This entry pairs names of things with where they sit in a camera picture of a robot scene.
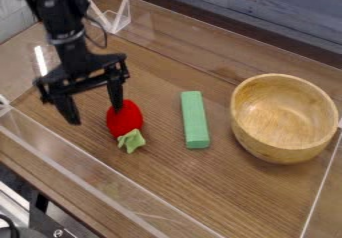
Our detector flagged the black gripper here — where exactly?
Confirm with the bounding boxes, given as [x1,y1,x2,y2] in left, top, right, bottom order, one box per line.
[34,53,130,125]

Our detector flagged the red plush strawberry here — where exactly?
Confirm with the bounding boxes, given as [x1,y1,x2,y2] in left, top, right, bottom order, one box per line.
[106,99,146,154]

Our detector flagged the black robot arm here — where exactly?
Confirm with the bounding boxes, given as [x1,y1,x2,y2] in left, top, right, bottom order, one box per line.
[24,0,130,125]

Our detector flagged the green rectangular block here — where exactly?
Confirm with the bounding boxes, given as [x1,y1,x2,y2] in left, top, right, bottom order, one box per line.
[181,91,210,149]

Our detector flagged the wooden bowl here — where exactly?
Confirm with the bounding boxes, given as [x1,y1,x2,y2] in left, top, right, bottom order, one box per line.
[230,73,340,165]

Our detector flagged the clear acrylic corner bracket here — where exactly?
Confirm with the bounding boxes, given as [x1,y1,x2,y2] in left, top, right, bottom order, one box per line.
[87,0,131,34]

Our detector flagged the black table leg bracket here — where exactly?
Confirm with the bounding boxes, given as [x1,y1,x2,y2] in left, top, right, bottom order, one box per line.
[30,192,78,238]

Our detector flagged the black cable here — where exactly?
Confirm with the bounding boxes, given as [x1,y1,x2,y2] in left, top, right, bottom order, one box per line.
[0,213,22,238]

